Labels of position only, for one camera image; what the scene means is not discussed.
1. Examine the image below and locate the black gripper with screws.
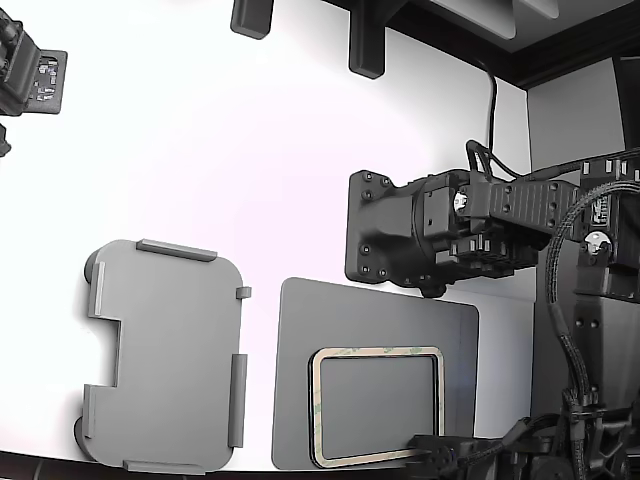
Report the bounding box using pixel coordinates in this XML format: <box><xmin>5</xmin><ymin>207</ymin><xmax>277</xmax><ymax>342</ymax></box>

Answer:
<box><xmin>345</xmin><ymin>169</ymin><xmax>427</xmax><ymax>290</ymax></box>

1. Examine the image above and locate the black frame with tan liner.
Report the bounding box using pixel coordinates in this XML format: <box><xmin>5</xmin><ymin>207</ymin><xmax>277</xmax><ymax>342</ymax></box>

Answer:
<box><xmin>308</xmin><ymin>344</ymin><xmax>447</xmax><ymax>470</ymax></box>

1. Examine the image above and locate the gray box with clip rails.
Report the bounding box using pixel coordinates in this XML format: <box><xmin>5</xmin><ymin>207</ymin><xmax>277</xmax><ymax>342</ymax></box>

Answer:
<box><xmin>73</xmin><ymin>238</ymin><xmax>252</xmax><ymax>476</ymax></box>

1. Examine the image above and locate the gray textured base plate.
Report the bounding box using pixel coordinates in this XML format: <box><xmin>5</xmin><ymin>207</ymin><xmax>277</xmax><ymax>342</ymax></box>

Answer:
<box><xmin>271</xmin><ymin>277</ymin><xmax>481</xmax><ymax>471</ymax></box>

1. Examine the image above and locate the thin black cable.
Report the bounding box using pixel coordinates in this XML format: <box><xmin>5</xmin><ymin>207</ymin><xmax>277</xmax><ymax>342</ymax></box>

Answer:
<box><xmin>477</xmin><ymin>57</ymin><xmax>500</xmax><ymax>156</ymax></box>

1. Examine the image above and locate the long black bracket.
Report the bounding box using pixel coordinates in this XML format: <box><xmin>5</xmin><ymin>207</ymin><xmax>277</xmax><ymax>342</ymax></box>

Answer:
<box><xmin>348</xmin><ymin>0</ymin><xmax>387</xmax><ymax>80</ymax></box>

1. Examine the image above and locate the black braided cable sleeve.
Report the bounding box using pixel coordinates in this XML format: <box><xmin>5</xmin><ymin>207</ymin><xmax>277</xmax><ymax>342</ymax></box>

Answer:
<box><xmin>545</xmin><ymin>179</ymin><xmax>640</xmax><ymax>401</ymax></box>

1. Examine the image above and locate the black overhead frame beam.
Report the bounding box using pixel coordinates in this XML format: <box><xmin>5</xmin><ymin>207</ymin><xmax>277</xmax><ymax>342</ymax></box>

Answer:
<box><xmin>324</xmin><ymin>0</ymin><xmax>640</xmax><ymax>92</ymax></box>

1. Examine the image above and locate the short black bracket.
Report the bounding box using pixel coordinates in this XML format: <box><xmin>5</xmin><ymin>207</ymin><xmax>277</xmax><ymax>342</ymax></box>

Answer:
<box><xmin>229</xmin><ymin>0</ymin><xmax>275</xmax><ymax>39</ymax></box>

